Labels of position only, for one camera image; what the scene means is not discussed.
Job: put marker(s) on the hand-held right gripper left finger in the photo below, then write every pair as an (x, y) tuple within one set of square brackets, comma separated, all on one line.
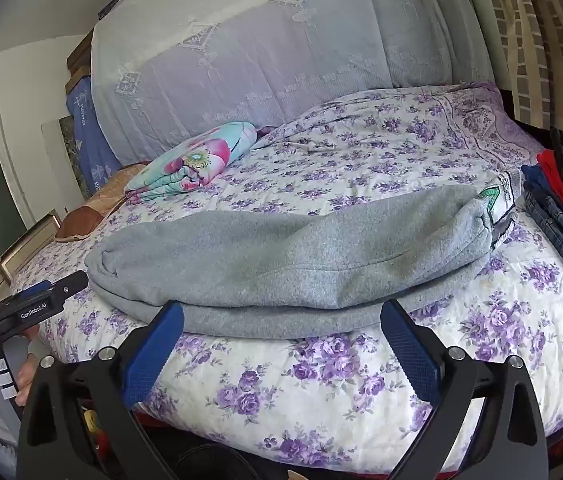
[(154, 355)]

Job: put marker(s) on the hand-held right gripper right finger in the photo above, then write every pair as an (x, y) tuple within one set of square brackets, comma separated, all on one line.
[(409, 355)]

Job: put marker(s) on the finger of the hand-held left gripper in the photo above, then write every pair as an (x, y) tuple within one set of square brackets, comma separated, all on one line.
[(36, 289), (72, 282)]

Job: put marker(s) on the grey pants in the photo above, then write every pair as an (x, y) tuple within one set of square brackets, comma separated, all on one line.
[(286, 260)]

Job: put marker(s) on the person's left hand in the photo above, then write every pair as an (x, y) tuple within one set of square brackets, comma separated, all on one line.
[(29, 347)]

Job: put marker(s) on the brown cushion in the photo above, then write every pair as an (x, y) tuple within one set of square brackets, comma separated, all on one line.
[(79, 222)]

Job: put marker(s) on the blue patterned bedding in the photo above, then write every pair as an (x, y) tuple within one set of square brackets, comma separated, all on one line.
[(86, 135)]

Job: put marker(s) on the folded teal pink floral blanket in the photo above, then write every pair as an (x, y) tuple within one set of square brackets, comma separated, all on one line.
[(196, 160)]

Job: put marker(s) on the blue jeans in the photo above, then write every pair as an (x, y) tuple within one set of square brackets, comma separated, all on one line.
[(561, 232)]

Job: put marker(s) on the purple floral bedspread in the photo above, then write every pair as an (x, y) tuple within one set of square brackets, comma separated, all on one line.
[(361, 160)]

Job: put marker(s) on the blue garment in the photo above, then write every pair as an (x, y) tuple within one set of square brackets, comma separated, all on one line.
[(531, 174)]

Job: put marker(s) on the purple pillow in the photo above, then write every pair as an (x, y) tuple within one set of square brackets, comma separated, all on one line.
[(265, 133)]

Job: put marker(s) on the beige checked curtain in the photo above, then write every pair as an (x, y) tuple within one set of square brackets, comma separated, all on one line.
[(546, 35)]

